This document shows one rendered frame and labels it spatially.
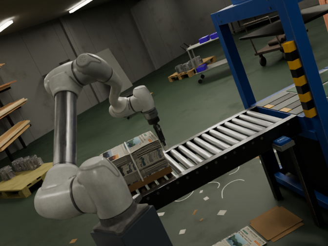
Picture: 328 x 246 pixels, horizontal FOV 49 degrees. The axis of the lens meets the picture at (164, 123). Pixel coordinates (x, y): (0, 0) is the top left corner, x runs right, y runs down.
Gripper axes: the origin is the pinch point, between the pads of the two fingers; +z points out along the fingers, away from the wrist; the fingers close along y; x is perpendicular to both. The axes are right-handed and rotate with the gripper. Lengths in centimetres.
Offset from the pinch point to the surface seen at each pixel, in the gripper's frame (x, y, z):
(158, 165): -10.9, 15.1, 4.7
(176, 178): -5.4, 25.7, 13.3
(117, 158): -30.6, 12.9, -10.1
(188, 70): 254, -730, 76
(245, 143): 42, 26, 14
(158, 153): -7.6, 14.6, -1.6
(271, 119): 70, 11, 14
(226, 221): 26, -34, 93
